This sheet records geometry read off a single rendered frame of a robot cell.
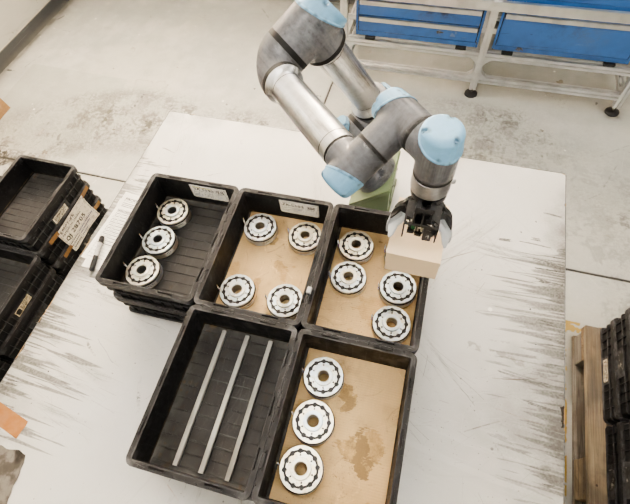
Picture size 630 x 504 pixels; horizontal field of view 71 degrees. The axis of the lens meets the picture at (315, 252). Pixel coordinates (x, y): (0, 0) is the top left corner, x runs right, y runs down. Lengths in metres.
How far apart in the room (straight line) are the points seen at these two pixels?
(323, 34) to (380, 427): 0.93
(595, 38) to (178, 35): 2.77
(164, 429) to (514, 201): 1.32
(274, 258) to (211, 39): 2.62
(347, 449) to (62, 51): 3.63
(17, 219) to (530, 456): 2.12
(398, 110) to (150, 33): 3.29
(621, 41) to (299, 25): 2.21
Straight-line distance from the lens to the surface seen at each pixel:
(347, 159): 0.83
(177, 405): 1.26
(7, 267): 2.35
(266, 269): 1.33
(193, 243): 1.44
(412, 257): 1.00
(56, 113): 3.59
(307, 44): 1.09
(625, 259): 2.65
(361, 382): 1.19
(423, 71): 3.06
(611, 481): 2.03
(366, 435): 1.17
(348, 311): 1.25
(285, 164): 1.74
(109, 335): 1.55
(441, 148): 0.75
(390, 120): 0.83
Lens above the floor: 1.98
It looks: 59 degrees down
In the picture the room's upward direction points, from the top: 7 degrees counter-clockwise
